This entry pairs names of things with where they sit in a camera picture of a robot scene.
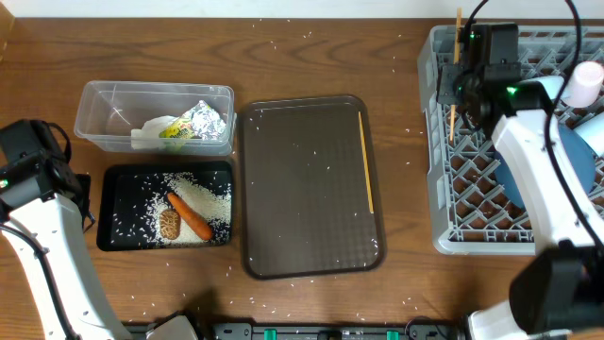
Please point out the white paper napkin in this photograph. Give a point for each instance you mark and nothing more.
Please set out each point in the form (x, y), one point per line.
(148, 137)

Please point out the light blue plastic cup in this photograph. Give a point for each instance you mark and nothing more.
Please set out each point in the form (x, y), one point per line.
(592, 133)

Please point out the clear plastic bin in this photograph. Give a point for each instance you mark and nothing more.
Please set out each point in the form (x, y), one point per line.
(109, 110)

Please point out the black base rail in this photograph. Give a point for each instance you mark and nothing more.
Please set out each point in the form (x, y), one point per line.
(417, 329)

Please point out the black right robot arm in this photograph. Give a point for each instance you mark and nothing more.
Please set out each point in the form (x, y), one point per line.
(561, 291)

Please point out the brown food scrap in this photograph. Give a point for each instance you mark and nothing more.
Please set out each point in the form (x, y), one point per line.
(169, 224)

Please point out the white plastic cup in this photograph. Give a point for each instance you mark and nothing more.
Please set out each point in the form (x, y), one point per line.
(584, 85)

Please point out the dark brown serving tray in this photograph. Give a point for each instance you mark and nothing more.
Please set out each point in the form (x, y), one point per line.
(304, 200)

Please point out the grey dishwasher rack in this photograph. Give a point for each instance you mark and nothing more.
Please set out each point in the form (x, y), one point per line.
(469, 213)

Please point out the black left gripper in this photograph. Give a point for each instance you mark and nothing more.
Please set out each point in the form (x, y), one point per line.
(86, 180)

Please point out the pile of rice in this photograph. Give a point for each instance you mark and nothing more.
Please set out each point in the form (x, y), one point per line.
(214, 208)

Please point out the wooden chopstick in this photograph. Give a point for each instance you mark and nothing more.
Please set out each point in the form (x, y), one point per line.
(456, 58)
(366, 166)

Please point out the orange carrot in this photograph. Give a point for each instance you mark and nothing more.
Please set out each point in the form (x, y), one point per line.
(193, 219)

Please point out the foil snack wrapper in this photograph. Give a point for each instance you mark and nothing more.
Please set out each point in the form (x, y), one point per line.
(201, 123)

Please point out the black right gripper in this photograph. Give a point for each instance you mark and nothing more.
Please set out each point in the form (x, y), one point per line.
(448, 75)

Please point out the dark blue plate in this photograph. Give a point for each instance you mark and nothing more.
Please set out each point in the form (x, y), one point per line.
(579, 153)

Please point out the black plastic tray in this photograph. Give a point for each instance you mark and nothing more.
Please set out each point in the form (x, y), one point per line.
(124, 195)

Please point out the light blue bowl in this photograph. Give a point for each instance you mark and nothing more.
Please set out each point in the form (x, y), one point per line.
(552, 85)

